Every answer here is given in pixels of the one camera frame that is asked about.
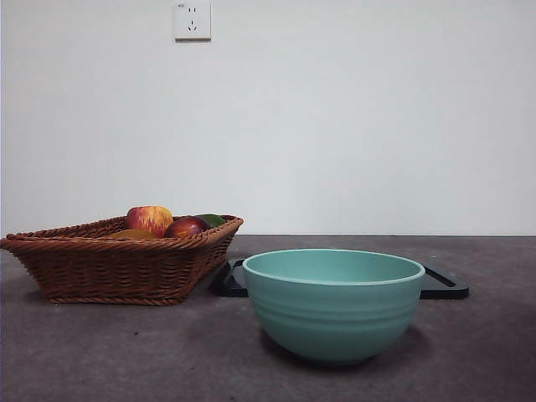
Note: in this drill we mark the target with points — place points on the teal ribbed bowl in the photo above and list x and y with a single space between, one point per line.
335 318

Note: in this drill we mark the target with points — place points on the brown kiwi fruit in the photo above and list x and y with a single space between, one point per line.
132 234

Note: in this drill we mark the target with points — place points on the green avocado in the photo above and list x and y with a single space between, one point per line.
214 219

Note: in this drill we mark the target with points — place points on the dark red plum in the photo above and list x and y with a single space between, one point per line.
186 228

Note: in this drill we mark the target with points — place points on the red yellow apple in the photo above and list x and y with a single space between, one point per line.
146 220

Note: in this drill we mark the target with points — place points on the brown wicker basket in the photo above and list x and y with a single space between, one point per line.
104 268

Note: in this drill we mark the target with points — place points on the black rectangular tray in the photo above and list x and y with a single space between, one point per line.
444 289

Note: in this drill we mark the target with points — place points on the white wall socket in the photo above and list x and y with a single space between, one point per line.
192 21

